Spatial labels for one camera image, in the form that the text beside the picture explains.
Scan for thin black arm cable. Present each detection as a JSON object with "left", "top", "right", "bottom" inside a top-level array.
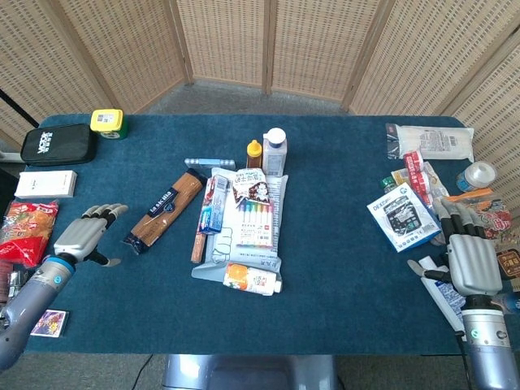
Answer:
[{"left": 454, "top": 331, "right": 475, "bottom": 385}]

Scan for blue white DEX box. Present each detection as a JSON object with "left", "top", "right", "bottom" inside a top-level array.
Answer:
[{"left": 366, "top": 182, "right": 442, "bottom": 253}]

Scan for dark snack packet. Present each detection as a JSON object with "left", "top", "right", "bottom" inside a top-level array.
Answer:
[{"left": 0, "top": 259, "right": 32, "bottom": 304}]

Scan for red white sausage pack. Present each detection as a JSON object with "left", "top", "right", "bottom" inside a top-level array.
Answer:
[{"left": 403, "top": 149, "right": 434, "bottom": 204}]

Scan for honey bottle yellow cap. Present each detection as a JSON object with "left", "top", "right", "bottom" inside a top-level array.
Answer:
[{"left": 245, "top": 139, "right": 263, "bottom": 168}]

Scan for black zip pouch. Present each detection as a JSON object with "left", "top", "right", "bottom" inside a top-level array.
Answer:
[{"left": 19, "top": 123, "right": 98, "bottom": 167}]

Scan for blue wrapped stick pack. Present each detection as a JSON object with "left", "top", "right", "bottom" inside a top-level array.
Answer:
[{"left": 184, "top": 158, "right": 236, "bottom": 171}]

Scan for colourful noodle packet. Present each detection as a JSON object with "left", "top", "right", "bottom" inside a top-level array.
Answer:
[{"left": 458, "top": 194, "right": 514, "bottom": 241}]

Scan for white cartoon snack pouch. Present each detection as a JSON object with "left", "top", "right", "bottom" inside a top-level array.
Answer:
[{"left": 232, "top": 167, "right": 271, "bottom": 208}]

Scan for red snack bag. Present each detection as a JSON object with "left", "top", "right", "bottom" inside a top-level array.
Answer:
[{"left": 0, "top": 199, "right": 60, "bottom": 269}]

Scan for green jar yellow lid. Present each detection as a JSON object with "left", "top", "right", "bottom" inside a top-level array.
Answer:
[{"left": 89, "top": 108, "right": 129, "bottom": 141}]

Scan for bamboo folding screen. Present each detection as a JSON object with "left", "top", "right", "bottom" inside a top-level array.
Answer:
[{"left": 0, "top": 0, "right": 520, "bottom": 212}]

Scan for brown square packet with text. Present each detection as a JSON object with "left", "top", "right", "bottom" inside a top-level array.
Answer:
[{"left": 495, "top": 239, "right": 520, "bottom": 289}]

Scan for black floor cable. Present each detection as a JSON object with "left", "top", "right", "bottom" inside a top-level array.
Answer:
[{"left": 133, "top": 353, "right": 155, "bottom": 390}]

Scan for white flat box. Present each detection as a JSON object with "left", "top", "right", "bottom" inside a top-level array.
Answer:
[{"left": 14, "top": 170, "right": 78, "bottom": 200}]

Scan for white tube blue print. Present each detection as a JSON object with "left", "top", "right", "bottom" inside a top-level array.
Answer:
[{"left": 420, "top": 255, "right": 466, "bottom": 330}]

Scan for small yellow packet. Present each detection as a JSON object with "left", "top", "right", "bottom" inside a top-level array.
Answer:
[{"left": 390, "top": 168, "right": 411, "bottom": 189}]

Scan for large white plastic package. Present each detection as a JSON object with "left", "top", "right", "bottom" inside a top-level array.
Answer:
[{"left": 190, "top": 166, "right": 289, "bottom": 280}]

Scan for blue table cloth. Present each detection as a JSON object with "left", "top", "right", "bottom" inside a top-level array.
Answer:
[{"left": 3, "top": 114, "right": 520, "bottom": 355}]

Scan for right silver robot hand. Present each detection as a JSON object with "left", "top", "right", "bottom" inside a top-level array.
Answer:
[{"left": 407, "top": 197, "right": 504, "bottom": 297}]

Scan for clear water bottle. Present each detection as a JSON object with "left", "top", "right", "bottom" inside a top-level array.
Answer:
[{"left": 501, "top": 292, "right": 520, "bottom": 314}]

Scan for clear jar white lid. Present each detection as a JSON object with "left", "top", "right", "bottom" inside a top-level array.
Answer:
[{"left": 455, "top": 161, "right": 497, "bottom": 193}]

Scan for black bar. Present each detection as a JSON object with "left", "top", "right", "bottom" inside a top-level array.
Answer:
[{"left": 0, "top": 88, "right": 40, "bottom": 125}]

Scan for orange flat packet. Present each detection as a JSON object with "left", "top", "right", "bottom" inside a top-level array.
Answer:
[{"left": 446, "top": 187, "right": 495, "bottom": 202}]

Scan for clear plastic snack packet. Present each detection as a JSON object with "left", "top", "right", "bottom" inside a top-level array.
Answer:
[{"left": 422, "top": 162, "right": 450, "bottom": 200}]

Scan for thin brown box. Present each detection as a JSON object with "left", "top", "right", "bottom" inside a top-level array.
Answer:
[{"left": 190, "top": 233, "right": 208, "bottom": 264}]

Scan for white noodle bag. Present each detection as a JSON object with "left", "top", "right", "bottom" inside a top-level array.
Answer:
[{"left": 384, "top": 123, "right": 475, "bottom": 163}]

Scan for coloured marker pen set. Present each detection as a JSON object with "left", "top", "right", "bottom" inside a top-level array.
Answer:
[{"left": 235, "top": 198, "right": 276, "bottom": 249}]

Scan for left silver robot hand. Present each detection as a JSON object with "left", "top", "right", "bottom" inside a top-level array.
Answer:
[{"left": 53, "top": 202, "right": 129, "bottom": 268}]

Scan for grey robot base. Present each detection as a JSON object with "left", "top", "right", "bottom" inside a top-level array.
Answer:
[{"left": 161, "top": 353, "right": 338, "bottom": 390}]

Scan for purple playing card box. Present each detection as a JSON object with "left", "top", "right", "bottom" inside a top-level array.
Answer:
[{"left": 30, "top": 309, "right": 70, "bottom": 337}]

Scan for brown spaghetti packet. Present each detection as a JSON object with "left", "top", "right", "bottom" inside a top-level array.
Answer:
[{"left": 121, "top": 170, "right": 208, "bottom": 256}]

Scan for red blue toothpaste box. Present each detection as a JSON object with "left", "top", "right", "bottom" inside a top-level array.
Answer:
[{"left": 196, "top": 174, "right": 232, "bottom": 236}]

